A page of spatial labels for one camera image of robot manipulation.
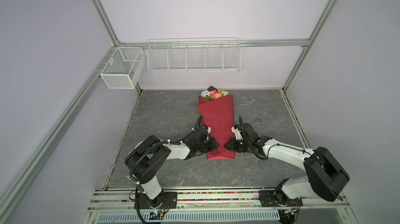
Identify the dark red wrapping paper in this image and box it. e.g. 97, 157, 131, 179
197, 86, 235, 161

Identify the white fake flower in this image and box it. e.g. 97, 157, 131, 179
200, 90, 210, 99

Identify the red pink fake rose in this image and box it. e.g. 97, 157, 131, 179
209, 90, 223, 100

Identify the cream fake rose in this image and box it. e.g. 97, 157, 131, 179
219, 90, 229, 97

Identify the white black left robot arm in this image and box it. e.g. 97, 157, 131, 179
125, 126, 219, 208

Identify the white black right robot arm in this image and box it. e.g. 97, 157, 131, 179
225, 123, 350, 206

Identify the white perforated vent panel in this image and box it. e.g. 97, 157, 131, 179
97, 209, 281, 224

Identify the small white mesh basket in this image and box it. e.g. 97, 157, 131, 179
100, 47, 145, 89

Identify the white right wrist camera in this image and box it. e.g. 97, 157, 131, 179
231, 127, 243, 140

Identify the long white wire basket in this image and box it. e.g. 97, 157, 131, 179
147, 38, 242, 72

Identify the black corrugated left cable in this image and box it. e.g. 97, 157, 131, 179
129, 115, 204, 224

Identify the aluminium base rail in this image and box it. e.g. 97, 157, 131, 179
83, 188, 358, 224

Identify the aluminium frame profile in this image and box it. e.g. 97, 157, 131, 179
1, 0, 340, 224

